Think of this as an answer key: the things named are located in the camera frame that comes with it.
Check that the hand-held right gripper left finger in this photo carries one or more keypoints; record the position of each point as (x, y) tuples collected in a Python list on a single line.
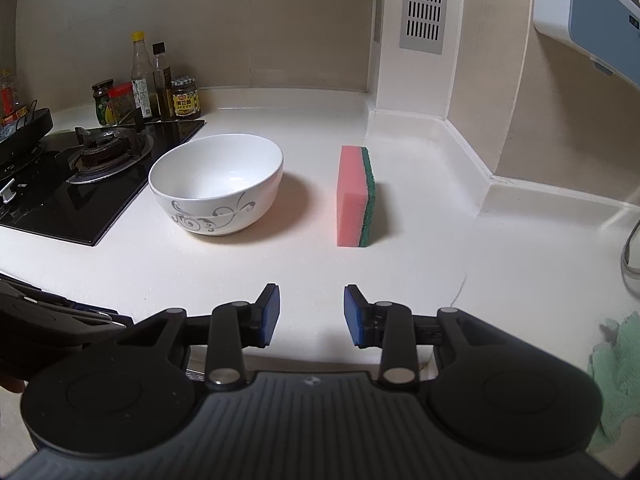
[(267, 316)]

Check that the black glass gas cooktop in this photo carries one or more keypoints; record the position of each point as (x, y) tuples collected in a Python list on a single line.
[(65, 205)]

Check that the spice jar with red lid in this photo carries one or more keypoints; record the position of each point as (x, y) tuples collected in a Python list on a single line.
[(121, 105)]

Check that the red sauce bottle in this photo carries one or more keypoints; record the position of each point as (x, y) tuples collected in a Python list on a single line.
[(9, 100)]

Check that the pink and green sponge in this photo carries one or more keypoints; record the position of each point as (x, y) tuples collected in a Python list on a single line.
[(352, 195)]

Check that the dark jar with green label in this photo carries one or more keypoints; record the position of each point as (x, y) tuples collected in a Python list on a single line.
[(103, 105)]

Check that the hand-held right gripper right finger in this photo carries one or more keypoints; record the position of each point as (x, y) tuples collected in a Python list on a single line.
[(353, 316)]

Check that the grey vent grille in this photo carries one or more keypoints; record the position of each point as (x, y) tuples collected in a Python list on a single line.
[(422, 5), (378, 0)]

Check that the olive oil bottle black cap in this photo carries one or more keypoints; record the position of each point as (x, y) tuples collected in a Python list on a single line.
[(162, 87)]

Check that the clear bottle with yellow cap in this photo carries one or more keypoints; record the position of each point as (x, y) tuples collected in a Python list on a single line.
[(141, 80)]

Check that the white and blue water heater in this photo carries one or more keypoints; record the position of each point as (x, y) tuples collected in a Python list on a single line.
[(595, 15)]

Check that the black tray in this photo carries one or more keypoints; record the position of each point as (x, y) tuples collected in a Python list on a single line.
[(25, 127)]

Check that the green cloth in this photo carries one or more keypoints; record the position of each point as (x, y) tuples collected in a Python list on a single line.
[(620, 385)]

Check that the silver cooktop knob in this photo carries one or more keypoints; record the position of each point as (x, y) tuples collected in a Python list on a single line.
[(7, 192)]

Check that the sauce jar with yellow label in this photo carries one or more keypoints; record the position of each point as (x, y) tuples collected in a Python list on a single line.
[(185, 100)]

